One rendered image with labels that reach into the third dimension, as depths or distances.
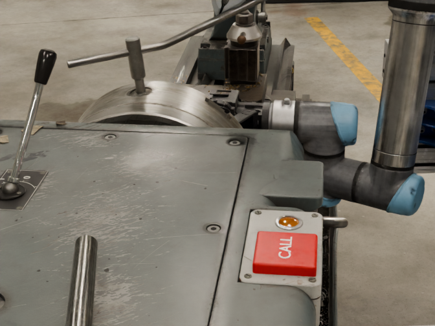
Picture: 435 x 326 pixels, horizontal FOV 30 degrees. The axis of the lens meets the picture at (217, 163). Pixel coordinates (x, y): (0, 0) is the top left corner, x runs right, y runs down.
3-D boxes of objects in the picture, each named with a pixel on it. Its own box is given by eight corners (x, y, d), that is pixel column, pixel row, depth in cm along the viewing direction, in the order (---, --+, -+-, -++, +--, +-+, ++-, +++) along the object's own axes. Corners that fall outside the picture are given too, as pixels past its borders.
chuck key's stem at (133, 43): (138, 113, 123) (126, 41, 118) (135, 108, 125) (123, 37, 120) (152, 110, 123) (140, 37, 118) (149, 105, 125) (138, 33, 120)
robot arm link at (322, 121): (355, 157, 142) (358, 112, 138) (292, 154, 143) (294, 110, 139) (355, 138, 149) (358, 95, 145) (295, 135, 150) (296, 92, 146)
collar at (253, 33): (260, 43, 178) (260, 30, 176) (224, 42, 179) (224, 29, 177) (263, 32, 185) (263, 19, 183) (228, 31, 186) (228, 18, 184)
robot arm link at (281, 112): (292, 149, 143) (293, 107, 139) (266, 148, 144) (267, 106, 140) (295, 132, 150) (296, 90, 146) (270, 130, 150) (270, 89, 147)
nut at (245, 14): (252, 26, 178) (252, 11, 177) (234, 26, 179) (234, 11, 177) (254, 21, 182) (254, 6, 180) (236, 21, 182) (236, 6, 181)
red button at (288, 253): (316, 284, 76) (316, 266, 75) (252, 281, 77) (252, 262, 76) (316, 249, 81) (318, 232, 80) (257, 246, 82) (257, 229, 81)
